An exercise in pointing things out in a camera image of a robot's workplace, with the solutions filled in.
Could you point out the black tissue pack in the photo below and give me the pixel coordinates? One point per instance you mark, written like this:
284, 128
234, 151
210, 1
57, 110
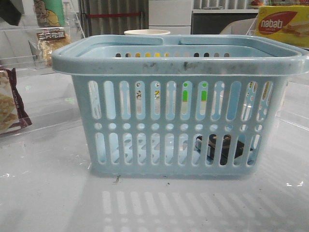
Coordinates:
224, 151

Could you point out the bagged bread with brown label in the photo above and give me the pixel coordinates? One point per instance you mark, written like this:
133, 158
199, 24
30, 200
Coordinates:
50, 40

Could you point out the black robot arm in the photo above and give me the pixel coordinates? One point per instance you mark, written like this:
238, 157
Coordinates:
11, 11

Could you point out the light blue plastic basket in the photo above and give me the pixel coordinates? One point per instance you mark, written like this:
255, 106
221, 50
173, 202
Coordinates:
143, 100

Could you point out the white paper cup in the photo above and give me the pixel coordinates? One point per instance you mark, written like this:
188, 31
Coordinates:
148, 32

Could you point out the white cabinet in background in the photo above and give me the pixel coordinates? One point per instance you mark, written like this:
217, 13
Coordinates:
172, 15

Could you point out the clear acrylic shelf right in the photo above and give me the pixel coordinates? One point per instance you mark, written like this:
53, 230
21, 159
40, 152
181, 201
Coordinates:
295, 104

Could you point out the clear acrylic shelf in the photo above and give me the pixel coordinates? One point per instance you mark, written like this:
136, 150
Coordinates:
19, 47
295, 104

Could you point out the brown wafer snack packet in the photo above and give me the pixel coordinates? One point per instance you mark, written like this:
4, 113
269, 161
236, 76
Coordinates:
13, 116

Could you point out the clear acrylic shelf left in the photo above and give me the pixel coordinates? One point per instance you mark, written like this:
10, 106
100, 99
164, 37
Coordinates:
19, 47

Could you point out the green yellow cartoon package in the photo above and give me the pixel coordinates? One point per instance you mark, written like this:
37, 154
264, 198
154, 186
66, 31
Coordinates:
49, 13

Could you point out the yellow nabati wafer box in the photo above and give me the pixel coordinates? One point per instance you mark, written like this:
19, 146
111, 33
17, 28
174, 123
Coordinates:
286, 24

